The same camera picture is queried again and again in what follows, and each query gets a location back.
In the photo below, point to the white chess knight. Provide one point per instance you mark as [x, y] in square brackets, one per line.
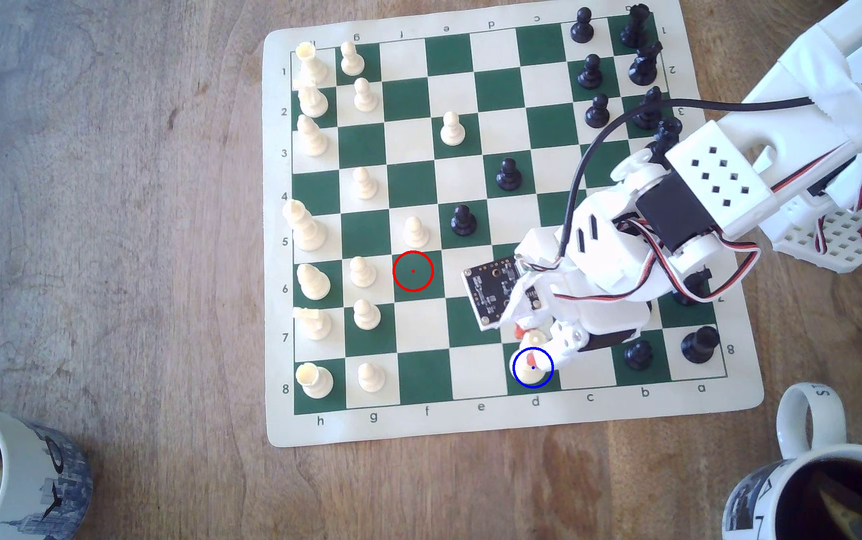
[313, 103]
[315, 324]

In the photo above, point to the white chess pawn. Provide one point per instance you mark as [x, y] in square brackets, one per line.
[453, 133]
[364, 186]
[416, 236]
[363, 274]
[367, 317]
[353, 64]
[366, 99]
[372, 379]

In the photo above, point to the black camera circuit board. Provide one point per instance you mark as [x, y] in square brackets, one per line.
[495, 292]

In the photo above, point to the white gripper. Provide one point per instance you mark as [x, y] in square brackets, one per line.
[572, 342]

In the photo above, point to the green white chess mat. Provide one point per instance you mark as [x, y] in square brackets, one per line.
[476, 397]

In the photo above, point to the skyline print mug with tea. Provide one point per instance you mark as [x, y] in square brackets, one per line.
[753, 502]

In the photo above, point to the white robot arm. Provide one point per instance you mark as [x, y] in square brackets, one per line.
[716, 172]

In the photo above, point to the black chess bishop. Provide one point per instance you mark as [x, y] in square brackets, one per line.
[652, 96]

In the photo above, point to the black chess knight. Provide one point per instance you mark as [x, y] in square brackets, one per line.
[686, 296]
[642, 71]

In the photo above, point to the black chess rook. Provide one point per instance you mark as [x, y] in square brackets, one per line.
[699, 346]
[633, 34]

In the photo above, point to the skyline print mug empty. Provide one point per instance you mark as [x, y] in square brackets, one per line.
[26, 465]

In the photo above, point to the black chess pawn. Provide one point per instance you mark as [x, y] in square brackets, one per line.
[638, 358]
[463, 223]
[582, 30]
[508, 178]
[590, 76]
[597, 115]

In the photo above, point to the black chess queen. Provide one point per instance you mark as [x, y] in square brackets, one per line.
[667, 133]

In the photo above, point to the white chess bishop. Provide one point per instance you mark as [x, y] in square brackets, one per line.
[315, 283]
[313, 141]

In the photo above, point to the white chess king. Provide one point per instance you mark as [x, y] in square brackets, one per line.
[307, 232]

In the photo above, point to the white chess rook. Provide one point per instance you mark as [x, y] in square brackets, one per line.
[317, 382]
[309, 67]

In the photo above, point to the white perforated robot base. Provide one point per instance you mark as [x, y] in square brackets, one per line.
[828, 240]

